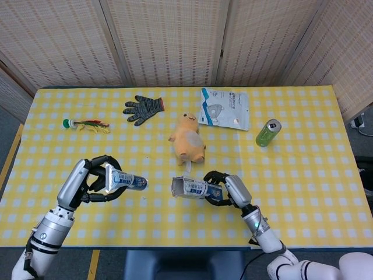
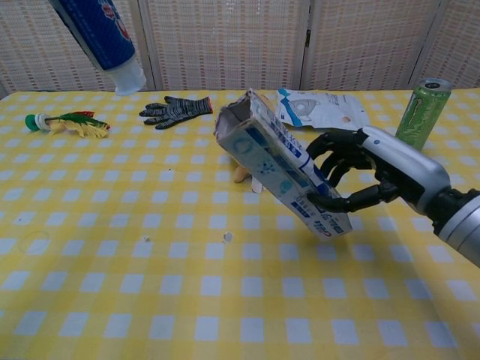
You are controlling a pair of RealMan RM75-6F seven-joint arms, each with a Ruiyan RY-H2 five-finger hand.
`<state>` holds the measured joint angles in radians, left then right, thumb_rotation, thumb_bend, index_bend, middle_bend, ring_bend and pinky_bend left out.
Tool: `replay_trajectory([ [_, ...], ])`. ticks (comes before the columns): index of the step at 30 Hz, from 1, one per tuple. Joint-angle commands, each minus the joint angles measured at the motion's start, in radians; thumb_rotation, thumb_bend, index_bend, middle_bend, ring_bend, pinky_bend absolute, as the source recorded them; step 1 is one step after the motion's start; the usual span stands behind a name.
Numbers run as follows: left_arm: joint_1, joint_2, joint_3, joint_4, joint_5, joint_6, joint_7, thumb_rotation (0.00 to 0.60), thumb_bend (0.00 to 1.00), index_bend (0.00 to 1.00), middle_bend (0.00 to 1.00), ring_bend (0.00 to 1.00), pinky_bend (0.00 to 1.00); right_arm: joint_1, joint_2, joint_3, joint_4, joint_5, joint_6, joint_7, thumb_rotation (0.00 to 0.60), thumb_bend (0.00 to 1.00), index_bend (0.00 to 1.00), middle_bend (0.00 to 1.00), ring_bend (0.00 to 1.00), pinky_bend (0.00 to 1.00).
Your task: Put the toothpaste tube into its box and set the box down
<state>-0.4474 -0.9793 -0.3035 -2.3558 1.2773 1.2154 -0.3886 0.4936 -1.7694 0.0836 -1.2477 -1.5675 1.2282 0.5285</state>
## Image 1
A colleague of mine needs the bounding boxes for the yellow white checked tablecloth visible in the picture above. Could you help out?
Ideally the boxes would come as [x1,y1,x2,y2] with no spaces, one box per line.
[233,86,373,250]
[0,87,252,249]

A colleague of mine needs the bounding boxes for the woven folding screen panel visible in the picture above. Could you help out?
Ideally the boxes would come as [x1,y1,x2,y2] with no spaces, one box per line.
[217,0,324,88]
[0,0,129,89]
[284,0,373,122]
[0,59,34,125]
[100,0,230,88]

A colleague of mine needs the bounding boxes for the green drink can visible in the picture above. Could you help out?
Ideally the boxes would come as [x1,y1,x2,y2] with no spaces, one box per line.
[255,118,282,148]

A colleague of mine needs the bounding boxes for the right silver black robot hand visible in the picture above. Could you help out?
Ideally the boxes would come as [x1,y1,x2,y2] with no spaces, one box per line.
[203,171,253,208]

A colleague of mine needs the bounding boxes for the grey knit work glove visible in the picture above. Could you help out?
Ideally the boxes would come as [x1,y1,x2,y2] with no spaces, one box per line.
[122,95,166,127]

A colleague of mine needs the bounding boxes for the white face mask package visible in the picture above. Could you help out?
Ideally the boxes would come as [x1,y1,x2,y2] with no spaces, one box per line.
[198,87,251,131]

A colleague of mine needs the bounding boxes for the blue white toothpaste box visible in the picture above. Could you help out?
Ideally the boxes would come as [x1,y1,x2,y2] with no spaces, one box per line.
[171,176,227,200]

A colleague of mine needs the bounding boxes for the yellow plush toy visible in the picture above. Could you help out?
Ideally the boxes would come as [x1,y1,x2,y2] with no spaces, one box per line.
[167,112,207,173]

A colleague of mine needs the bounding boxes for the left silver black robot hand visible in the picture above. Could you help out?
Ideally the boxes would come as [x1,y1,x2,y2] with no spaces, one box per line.
[57,155,128,211]

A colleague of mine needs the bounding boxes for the white power strip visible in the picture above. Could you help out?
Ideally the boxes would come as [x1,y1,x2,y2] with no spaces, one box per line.
[351,113,367,130]

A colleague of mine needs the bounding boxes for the blue white toothpaste tube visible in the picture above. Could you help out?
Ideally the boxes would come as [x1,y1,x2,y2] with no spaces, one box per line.
[104,163,149,194]

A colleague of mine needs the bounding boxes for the black object beside table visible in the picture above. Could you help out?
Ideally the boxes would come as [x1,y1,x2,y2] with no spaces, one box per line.
[356,156,373,199]

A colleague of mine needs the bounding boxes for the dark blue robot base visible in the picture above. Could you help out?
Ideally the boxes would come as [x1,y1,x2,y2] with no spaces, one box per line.
[124,250,247,280]

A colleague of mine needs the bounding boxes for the feather shuttlecock green base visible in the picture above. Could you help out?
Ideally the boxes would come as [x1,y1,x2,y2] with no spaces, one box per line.
[62,118,111,134]

